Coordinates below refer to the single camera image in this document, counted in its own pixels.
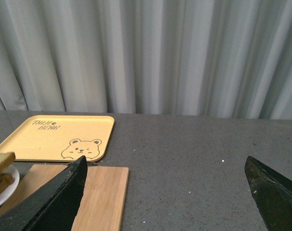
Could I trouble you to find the yellow bear serving tray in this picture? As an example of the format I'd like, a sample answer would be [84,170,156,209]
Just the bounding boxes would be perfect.
[0,115,115,162]

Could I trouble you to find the grey pleated curtain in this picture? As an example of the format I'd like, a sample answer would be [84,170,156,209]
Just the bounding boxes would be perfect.
[0,0,292,119]

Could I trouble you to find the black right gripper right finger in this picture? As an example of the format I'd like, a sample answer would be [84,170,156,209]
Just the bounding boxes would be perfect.
[244,156,292,231]

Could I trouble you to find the bread slice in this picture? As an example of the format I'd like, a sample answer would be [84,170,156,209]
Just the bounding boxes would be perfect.
[0,173,14,194]
[0,152,15,174]

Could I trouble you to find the white round plate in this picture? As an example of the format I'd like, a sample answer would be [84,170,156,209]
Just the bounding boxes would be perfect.
[0,165,20,206]

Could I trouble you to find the bamboo cutting board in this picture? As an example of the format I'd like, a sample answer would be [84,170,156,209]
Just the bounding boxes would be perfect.
[0,164,129,231]

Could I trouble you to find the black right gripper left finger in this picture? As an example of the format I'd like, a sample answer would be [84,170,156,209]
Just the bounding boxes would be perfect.
[0,156,88,231]

